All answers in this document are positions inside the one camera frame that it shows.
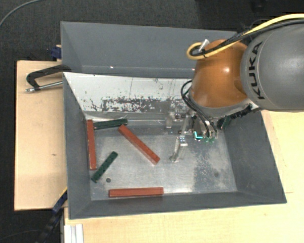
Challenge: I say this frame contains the pale flat board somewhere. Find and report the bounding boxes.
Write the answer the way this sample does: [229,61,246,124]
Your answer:
[14,60,68,211]

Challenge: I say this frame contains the grey metal bin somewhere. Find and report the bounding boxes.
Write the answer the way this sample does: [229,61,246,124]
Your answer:
[60,21,287,220]

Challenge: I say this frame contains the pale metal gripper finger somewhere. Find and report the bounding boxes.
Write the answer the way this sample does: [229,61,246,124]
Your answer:
[178,135,188,162]
[169,136,181,163]

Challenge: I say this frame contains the dark green flat block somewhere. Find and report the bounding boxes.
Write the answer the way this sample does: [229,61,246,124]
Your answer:
[93,118,129,131]
[90,150,119,184]

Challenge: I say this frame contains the red-brown flat block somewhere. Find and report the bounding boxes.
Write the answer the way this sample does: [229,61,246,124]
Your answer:
[108,186,165,198]
[86,119,98,171]
[117,124,161,166]

